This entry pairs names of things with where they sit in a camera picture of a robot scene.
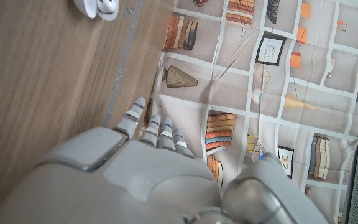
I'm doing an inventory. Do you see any printed bookshelf backdrop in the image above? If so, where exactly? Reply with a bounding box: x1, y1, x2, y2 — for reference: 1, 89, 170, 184
140, 0, 358, 224

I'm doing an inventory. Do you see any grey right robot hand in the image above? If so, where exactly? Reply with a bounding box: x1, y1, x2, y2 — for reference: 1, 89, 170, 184
0, 96, 331, 224

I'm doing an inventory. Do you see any white airpods case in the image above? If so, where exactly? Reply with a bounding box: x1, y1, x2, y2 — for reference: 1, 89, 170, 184
72, 0, 119, 21

